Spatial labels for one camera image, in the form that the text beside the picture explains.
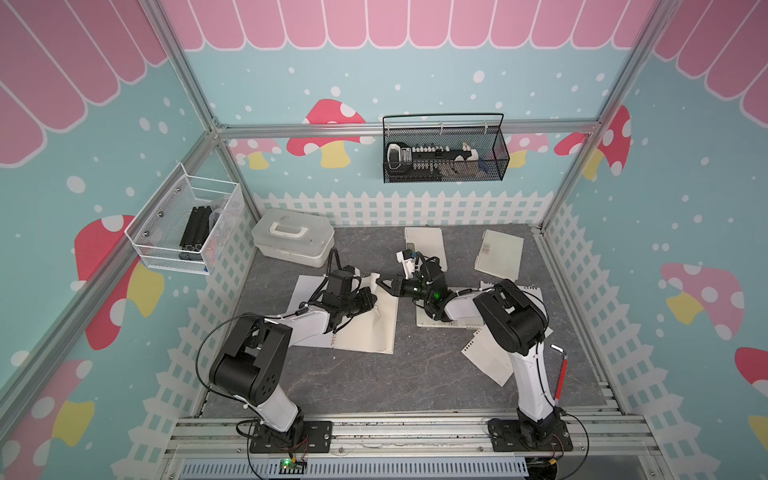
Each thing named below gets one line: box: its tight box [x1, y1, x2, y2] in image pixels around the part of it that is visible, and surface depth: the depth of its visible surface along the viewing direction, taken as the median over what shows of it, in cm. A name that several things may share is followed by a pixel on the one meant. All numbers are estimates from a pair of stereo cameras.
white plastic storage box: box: [251, 208, 335, 268], surface depth 105 cm
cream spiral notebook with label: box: [474, 229, 524, 282], surface depth 115 cm
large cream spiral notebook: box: [404, 227, 448, 272], surface depth 119 cm
